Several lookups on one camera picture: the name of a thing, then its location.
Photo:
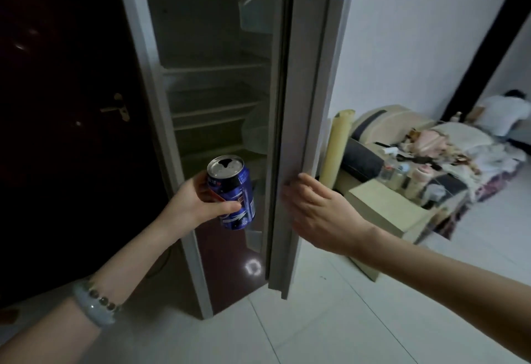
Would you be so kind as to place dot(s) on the person's right hand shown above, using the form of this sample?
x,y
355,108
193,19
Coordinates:
x,y
327,218

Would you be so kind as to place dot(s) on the person's left hand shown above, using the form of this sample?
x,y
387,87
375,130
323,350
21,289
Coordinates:
x,y
188,206

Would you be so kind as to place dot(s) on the blue Pepsi can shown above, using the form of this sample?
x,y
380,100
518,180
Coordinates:
x,y
236,198

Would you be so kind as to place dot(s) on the dark red refrigerator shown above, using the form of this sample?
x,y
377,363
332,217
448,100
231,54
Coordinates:
x,y
307,86

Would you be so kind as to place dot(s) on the person's right forearm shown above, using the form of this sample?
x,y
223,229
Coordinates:
x,y
448,281

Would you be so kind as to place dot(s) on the person's left forearm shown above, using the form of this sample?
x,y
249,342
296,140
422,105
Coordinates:
x,y
83,293

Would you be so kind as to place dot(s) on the beige cube cabinet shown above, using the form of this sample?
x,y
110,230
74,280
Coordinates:
x,y
386,210

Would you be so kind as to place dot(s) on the cream tower fan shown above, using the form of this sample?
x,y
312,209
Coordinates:
x,y
336,148

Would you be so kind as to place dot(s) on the water bottle orange label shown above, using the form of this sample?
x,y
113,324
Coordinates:
x,y
387,173

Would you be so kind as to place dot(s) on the blue lid bottle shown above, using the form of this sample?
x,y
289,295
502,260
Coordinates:
x,y
401,177

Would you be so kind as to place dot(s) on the pink lid bottle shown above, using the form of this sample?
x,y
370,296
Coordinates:
x,y
419,181

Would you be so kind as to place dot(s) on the cream sofa dark armrest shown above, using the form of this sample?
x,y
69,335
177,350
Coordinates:
x,y
386,127

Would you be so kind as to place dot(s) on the pale jade bangle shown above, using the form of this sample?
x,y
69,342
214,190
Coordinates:
x,y
93,312

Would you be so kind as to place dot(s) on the small clear bottle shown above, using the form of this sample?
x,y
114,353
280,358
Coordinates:
x,y
457,117

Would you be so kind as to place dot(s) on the long clear door shelf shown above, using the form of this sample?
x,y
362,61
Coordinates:
x,y
257,7

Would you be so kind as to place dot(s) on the dark door frame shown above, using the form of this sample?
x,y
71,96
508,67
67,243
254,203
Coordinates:
x,y
485,44

